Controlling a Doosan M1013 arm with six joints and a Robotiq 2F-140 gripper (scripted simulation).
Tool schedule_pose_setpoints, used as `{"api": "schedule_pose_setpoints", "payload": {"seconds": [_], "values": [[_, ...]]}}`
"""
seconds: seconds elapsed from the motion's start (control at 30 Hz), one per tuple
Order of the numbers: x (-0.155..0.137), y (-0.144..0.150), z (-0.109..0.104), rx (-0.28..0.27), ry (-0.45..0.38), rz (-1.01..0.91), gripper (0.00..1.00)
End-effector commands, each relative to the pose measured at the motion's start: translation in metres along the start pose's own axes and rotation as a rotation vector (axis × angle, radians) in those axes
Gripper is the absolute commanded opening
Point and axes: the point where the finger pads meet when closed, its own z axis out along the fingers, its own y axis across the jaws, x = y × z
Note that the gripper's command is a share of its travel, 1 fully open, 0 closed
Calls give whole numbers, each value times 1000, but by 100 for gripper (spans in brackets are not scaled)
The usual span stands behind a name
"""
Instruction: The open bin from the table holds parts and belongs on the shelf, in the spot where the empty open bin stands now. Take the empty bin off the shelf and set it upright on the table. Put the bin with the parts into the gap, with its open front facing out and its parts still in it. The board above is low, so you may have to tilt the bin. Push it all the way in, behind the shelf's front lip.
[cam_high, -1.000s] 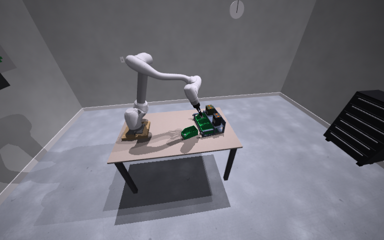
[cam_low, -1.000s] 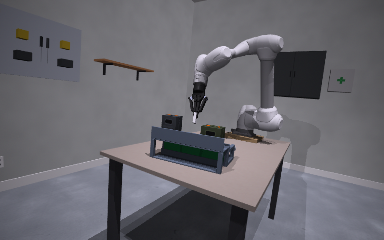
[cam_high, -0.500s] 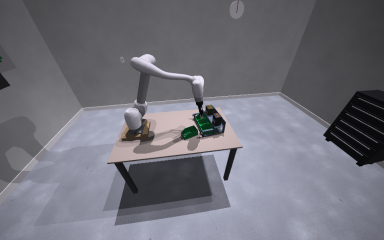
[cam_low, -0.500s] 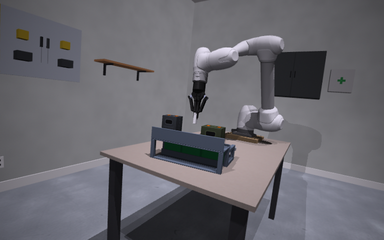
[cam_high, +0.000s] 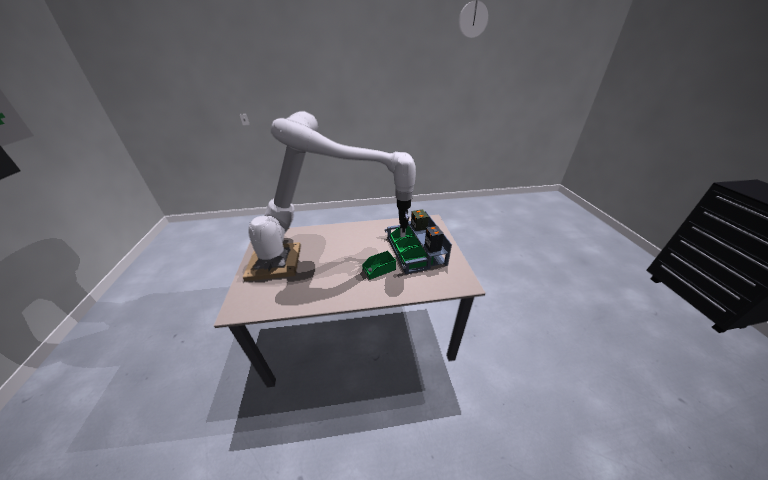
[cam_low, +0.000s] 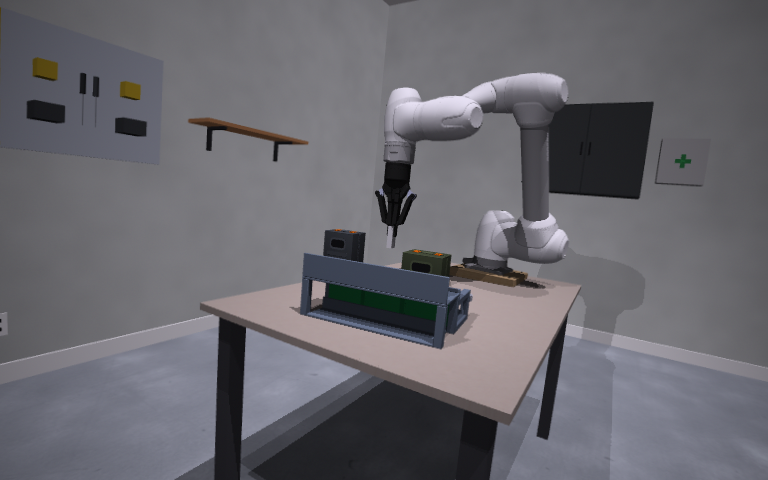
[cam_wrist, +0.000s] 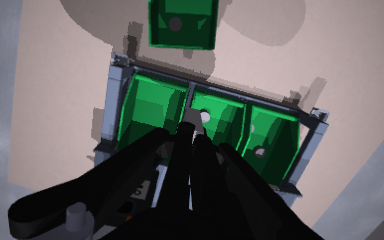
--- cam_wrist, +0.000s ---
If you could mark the black tool case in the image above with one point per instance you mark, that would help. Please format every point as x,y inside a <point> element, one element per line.
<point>140,200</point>

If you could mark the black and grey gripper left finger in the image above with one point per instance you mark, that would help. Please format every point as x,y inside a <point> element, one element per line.
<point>77,209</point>

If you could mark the dark grey metal shelf rack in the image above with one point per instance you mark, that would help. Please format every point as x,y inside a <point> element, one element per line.
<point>119,77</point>

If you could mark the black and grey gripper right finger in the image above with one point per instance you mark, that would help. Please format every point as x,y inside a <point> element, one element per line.
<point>262,214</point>

